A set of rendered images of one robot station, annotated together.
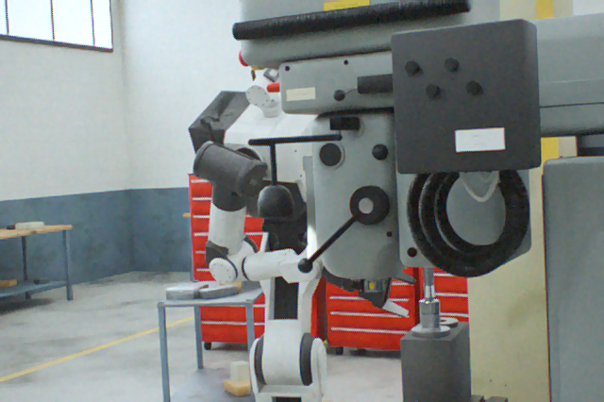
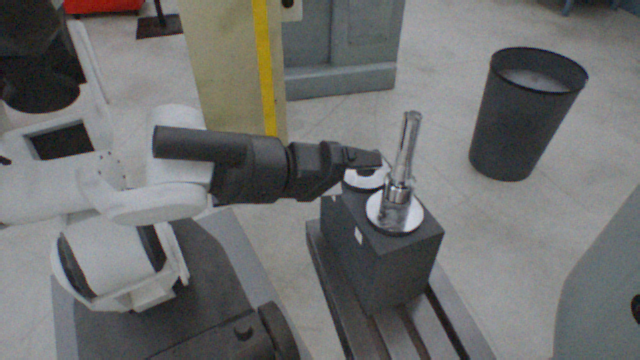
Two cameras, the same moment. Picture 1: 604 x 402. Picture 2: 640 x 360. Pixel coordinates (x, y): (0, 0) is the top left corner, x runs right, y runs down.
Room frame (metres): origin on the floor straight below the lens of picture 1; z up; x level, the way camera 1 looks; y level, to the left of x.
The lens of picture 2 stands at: (1.89, 0.07, 1.60)
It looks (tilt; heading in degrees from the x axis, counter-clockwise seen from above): 44 degrees down; 316
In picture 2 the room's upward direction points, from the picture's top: straight up
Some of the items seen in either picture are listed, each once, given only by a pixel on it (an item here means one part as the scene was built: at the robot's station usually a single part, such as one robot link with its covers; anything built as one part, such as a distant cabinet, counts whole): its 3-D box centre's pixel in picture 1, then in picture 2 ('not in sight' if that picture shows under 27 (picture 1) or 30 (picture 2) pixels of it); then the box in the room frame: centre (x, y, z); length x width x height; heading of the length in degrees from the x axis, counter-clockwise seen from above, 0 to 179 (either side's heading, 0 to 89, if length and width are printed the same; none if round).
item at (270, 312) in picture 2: not in sight; (278, 335); (2.33, -0.20, 0.50); 0.20 x 0.05 x 0.20; 165
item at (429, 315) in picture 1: (429, 316); (396, 196); (2.11, -0.31, 1.16); 0.05 x 0.05 x 0.06
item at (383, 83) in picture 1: (367, 88); not in sight; (1.62, -0.14, 1.66); 0.12 x 0.04 x 0.04; 63
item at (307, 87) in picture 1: (383, 83); not in sight; (1.75, -0.18, 1.68); 0.34 x 0.24 x 0.10; 63
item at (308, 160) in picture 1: (317, 208); not in sight; (1.82, -0.05, 1.45); 0.04 x 0.04 x 0.21; 63
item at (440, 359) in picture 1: (436, 365); (372, 227); (2.16, -0.32, 1.03); 0.22 x 0.12 x 0.20; 159
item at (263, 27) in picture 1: (345, 18); not in sight; (1.63, -0.11, 1.79); 0.45 x 0.04 x 0.04; 63
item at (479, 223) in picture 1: (464, 191); not in sight; (1.68, -0.32, 1.47); 0.24 x 0.19 x 0.26; 153
